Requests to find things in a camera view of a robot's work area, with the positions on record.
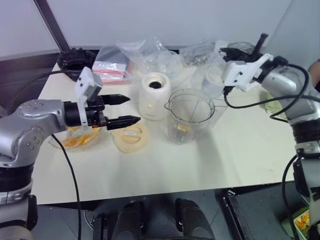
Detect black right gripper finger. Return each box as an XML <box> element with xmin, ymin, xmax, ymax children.
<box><xmin>219</xmin><ymin>46</ymin><xmax>235</xmax><ymax>60</ymax></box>

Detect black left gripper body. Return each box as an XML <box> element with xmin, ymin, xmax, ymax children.
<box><xmin>84</xmin><ymin>95</ymin><xmax>109</xmax><ymax>130</ymax></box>

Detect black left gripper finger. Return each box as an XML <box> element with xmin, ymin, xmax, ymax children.
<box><xmin>106</xmin><ymin>115</ymin><xmax>142</xmax><ymax>132</ymax></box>
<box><xmin>100</xmin><ymin>93</ymin><xmax>131</xmax><ymax>106</ymax></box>

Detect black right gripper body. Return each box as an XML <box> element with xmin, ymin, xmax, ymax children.
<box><xmin>230</xmin><ymin>50</ymin><xmax>253</xmax><ymax>64</ymax></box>

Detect cream round blender lid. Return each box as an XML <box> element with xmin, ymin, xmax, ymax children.
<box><xmin>111</xmin><ymin>121</ymin><xmax>151</xmax><ymax>155</ymax></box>

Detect pile of orange segments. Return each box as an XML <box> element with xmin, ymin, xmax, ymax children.
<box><xmin>60</xmin><ymin>125</ymin><xmax>101</xmax><ymax>149</ymax></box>

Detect white blender base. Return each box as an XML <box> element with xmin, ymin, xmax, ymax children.
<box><xmin>138</xmin><ymin>71</ymin><xmax>172</xmax><ymax>122</ymax></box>

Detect orange pieces inside jar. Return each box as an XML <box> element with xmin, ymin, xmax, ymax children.
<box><xmin>174</xmin><ymin>123</ymin><xmax>190</xmax><ymax>136</ymax></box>

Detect clear glass blender jar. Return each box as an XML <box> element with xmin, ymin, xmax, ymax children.
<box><xmin>163</xmin><ymin>88</ymin><xmax>229</xmax><ymax>146</ymax></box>

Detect green box of orange segments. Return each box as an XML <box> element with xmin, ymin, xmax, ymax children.
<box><xmin>281</xmin><ymin>209</ymin><xmax>312</xmax><ymax>240</ymax></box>

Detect black mesh bag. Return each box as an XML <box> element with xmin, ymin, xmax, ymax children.
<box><xmin>219</xmin><ymin>40</ymin><xmax>254</xmax><ymax>54</ymax></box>

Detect black upright bar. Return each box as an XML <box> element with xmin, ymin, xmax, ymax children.
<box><xmin>253</xmin><ymin>33</ymin><xmax>269</xmax><ymax>61</ymax></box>

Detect clear container with white lid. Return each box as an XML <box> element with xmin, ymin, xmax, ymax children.
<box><xmin>190</xmin><ymin>65</ymin><xmax>226</xmax><ymax>99</ymax></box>

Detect pink packets in plastic bag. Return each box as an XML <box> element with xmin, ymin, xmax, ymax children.
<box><xmin>91</xmin><ymin>45</ymin><xmax>134</xmax><ymax>85</ymax></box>

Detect bag of orange food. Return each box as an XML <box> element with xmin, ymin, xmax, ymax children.
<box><xmin>48</xmin><ymin>124</ymin><xmax>106</xmax><ymax>152</ymax></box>

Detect crumpled clear plastic bag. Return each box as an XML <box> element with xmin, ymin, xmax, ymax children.
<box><xmin>115</xmin><ymin>36</ymin><xmax>185</xmax><ymax>81</ymax></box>

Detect dark rounded shape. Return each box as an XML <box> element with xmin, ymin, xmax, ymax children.
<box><xmin>174</xmin><ymin>197</ymin><xmax>214</xmax><ymax>240</ymax></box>
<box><xmin>116</xmin><ymin>199</ymin><xmax>146</xmax><ymax>240</ymax></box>

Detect black floor tray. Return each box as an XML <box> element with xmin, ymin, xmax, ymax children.
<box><xmin>215</xmin><ymin>181</ymin><xmax>311</xmax><ymax>240</ymax></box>

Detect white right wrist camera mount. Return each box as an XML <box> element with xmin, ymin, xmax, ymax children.
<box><xmin>223</xmin><ymin>53</ymin><xmax>274</xmax><ymax>93</ymax></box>

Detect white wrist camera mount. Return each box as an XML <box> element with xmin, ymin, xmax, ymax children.
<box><xmin>74</xmin><ymin>66</ymin><xmax>104</xmax><ymax>131</ymax></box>
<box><xmin>223</xmin><ymin>53</ymin><xmax>274</xmax><ymax>93</ymax></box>

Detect clear plastic bag with wires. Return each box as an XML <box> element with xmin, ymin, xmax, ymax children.
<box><xmin>179</xmin><ymin>38</ymin><xmax>226</xmax><ymax>68</ymax></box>

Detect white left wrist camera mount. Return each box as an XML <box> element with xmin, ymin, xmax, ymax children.
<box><xmin>74</xmin><ymin>66</ymin><xmax>104</xmax><ymax>131</ymax></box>

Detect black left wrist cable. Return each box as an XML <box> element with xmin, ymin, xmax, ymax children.
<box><xmin>50</xmin><ymin>133</ymin><xmax>83</xmax><ymax>240</ymax></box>

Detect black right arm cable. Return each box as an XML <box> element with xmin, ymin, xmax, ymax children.
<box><xmin>223</xmin><ymin>63</ymin><xmax>314</xmax><ymax>240</ymax></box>

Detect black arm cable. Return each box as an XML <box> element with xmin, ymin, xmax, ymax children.
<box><xmin>4</xmin><ymin>69</ymin><xmax>84</xmax><ymax>114</ymax></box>
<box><xmin>223</xmin><ymin>63</ymin><xmax>314</xmax><ymax>240</ymax></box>

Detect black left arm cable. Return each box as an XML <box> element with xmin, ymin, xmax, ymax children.
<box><xmin>4</xmin><ymin>69</ymin><xmax>84</xmax><ymax>114</ymax></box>

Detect dark partition post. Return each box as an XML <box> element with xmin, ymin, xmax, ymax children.
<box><xmin>34</xmin><ymin>0</ymin><xmax>70</xmax><ymax>54</ymax></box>

